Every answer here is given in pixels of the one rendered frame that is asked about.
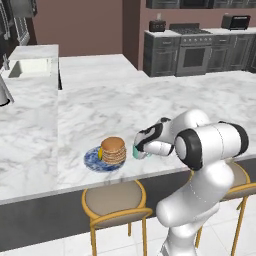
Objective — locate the stack of pancakes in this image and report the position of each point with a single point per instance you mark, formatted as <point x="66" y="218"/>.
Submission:
<point x="113" y="150"/>

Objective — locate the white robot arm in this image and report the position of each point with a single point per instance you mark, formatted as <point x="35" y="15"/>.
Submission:
<point x="200" y="186"/>

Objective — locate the black toaster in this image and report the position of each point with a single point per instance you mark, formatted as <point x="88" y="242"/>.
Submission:
<point x="157" y="26"/>

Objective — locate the yellow fruit slice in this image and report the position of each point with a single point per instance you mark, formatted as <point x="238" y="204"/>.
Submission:
<point x="100" y="153"/>

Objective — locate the dark grey oven with hob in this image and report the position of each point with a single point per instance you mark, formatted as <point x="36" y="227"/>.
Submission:
<point x="194" y="53"/>

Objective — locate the yellow stool with beige seat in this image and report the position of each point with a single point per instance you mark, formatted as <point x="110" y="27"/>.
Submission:
<point x="113" y="198"/>
<point x="241" y="180"/>

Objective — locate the dark grey base cupboards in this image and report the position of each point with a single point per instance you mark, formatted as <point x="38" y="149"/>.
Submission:
<point x="233" y="50"/>
<point x="161" y="55"/>

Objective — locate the black toaster oven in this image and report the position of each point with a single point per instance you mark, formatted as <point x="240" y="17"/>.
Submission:
<point x="236" y="22"/>

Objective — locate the blue patterned plate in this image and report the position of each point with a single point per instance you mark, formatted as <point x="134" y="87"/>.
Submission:
<point x="91" y="161"/>

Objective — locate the grey sink tap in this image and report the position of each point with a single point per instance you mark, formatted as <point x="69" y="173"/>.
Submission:
<point x="5" y="61"/>

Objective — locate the dark grey wall cupboards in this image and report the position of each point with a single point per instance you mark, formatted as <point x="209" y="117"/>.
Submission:
<point x="200" y="3"/>

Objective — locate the teal coffee mug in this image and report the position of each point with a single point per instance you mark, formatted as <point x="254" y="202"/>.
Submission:
<point x="137" y="153"/>

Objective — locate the white sink basin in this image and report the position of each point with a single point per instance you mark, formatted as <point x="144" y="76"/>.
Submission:
<point x="31" y="68"/>

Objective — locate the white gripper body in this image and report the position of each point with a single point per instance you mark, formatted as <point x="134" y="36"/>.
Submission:
<point x="160" y="148"/>

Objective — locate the dark grey tall cupboard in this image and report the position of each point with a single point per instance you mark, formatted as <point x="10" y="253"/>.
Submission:
<point x="16" y="18"/>

